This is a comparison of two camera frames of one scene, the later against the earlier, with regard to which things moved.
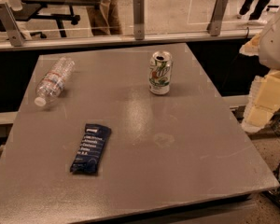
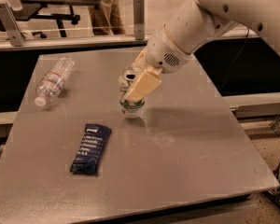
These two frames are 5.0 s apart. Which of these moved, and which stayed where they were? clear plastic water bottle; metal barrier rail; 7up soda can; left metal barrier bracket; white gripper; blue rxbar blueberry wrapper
Moved: 7up soda can; white gripper
Stayed: left metal barrier bracket; metal barrier rail; clear plastic water bottle; blue rxbar blueberry wrapper
